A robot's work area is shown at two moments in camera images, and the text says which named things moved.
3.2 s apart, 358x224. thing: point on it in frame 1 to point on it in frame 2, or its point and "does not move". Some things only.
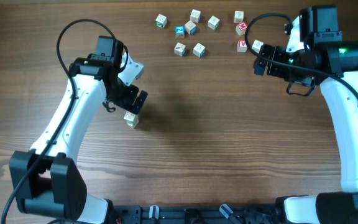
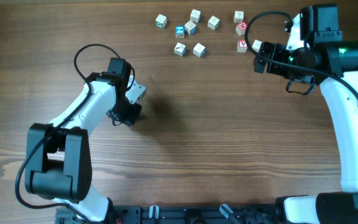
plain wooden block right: x=258 y=46 does not move
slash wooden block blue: x=180 y=50 does not move
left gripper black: x=130 y=92 to x=128 y=119
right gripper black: x=275 y=53 does not move
